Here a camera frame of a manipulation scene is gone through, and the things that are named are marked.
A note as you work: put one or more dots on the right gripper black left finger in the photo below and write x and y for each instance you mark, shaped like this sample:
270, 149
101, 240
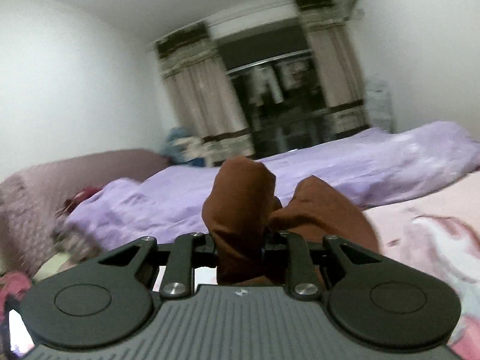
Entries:
109, 298

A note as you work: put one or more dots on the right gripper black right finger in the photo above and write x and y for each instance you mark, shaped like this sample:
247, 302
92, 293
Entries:
373, 300

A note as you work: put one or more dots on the brown padded jacket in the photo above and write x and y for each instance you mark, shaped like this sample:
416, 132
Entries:
242, 211

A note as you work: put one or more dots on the grey clothes near pillow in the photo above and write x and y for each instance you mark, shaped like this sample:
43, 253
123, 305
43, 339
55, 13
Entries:
68, 239

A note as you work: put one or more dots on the clothes pile by curtain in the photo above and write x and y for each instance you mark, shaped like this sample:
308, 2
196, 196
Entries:
183, 148

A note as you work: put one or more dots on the green pillow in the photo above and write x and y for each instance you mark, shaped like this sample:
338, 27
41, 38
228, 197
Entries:
60, 262

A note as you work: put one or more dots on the purple duvet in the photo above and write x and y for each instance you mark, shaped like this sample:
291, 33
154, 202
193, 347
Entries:
371, 168

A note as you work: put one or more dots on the pink princess blanket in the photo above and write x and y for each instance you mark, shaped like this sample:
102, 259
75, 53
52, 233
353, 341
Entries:
415, 232

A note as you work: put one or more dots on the red garment by headboard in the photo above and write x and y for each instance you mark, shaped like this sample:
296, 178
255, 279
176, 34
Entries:
84, 194

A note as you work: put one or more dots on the mauve quilted headboard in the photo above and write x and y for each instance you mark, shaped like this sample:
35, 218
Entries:
31, 198

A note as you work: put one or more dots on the left beige curtain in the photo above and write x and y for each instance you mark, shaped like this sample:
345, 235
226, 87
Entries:
202, 95

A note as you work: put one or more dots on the beige curtain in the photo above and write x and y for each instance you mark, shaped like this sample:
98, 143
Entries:
337, 65
202, 95

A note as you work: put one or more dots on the right beige curtain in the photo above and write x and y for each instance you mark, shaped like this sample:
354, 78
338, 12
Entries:
337, 65

